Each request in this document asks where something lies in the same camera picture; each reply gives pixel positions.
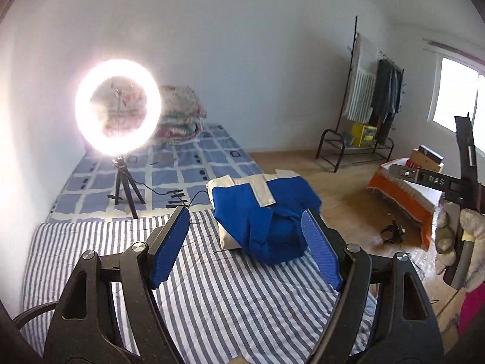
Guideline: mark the brown cardboard box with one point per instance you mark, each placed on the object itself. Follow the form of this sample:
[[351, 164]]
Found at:
[[425, 158]]

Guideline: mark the yellow box on rack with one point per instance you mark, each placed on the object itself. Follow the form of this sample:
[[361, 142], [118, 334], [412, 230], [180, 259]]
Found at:
[[363, 135]]

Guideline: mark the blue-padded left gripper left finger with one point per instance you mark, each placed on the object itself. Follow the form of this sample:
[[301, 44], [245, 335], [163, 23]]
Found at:
[[164, 245]]

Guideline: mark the gloved right hand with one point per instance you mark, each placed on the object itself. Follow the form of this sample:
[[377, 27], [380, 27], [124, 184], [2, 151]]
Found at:
[[448, 220]]

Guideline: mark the hanging dark clothes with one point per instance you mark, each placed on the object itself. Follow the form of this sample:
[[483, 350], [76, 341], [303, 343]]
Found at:
[[385, 99]]

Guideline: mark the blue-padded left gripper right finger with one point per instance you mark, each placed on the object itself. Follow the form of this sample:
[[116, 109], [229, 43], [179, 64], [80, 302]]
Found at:
[[320, 241]]

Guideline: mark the window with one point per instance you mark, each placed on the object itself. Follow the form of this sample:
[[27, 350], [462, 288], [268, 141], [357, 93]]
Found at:
[[458, 91]]

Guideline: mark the orange blanket bundle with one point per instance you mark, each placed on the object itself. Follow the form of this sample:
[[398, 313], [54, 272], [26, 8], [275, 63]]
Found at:
[[418, 202]]

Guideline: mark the hanging striped cloth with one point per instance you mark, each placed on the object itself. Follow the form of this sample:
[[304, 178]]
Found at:
[[357, 105]]

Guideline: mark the grey striped quilt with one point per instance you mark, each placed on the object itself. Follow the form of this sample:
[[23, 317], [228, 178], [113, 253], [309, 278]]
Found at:
[[217, 304]]

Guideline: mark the floral folded blankets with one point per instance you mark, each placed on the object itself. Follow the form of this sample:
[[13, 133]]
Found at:
[[174, 113]]

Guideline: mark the beige and blue jacket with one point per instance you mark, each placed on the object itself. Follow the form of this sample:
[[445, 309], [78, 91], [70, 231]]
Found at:
[[261, 214]]

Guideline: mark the ring light on tripod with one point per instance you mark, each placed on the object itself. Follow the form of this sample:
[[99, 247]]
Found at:
[[117, 146]]

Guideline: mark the black metal clothes rack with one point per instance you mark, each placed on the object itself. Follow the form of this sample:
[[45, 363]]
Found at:
[[336, 143]]

